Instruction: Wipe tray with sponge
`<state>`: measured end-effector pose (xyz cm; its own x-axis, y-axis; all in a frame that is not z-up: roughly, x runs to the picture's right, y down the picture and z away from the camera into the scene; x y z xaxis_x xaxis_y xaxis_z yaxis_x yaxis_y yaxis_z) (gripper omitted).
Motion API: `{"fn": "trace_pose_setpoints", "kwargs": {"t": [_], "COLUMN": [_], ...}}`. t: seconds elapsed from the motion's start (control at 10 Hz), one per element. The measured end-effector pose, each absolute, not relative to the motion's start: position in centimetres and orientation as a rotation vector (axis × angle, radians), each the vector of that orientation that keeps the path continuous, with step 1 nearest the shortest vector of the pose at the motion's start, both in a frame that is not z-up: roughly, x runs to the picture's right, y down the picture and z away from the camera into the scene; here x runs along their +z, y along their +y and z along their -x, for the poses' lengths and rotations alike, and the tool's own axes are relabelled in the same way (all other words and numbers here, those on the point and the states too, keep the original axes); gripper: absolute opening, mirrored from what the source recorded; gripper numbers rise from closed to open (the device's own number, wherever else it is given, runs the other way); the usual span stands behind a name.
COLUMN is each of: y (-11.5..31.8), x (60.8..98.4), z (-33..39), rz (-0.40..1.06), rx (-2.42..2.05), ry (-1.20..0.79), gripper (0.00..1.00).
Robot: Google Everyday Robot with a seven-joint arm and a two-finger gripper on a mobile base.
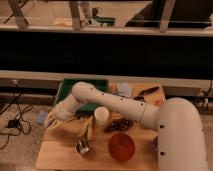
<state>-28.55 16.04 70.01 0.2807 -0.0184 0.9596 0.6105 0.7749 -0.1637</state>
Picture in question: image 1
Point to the black handled knife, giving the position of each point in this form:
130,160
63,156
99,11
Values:
141,95

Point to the metal measuring cup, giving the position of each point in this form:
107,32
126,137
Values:
83,146

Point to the white paper cup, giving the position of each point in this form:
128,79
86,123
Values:
101,115

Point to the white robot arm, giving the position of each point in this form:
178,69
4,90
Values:
181,141

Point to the red plastic bowl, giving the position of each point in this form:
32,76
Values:
121,147

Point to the bunch of dark grapes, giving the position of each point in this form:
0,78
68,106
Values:
121,124

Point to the blue cloth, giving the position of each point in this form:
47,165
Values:
124,90

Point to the wooden table board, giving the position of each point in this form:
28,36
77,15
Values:
58,151

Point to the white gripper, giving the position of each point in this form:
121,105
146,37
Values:
64,111

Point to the green plastic tray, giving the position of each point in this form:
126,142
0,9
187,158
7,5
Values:
66,86

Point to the light blue sponge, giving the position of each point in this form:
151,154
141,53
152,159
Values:
41,117

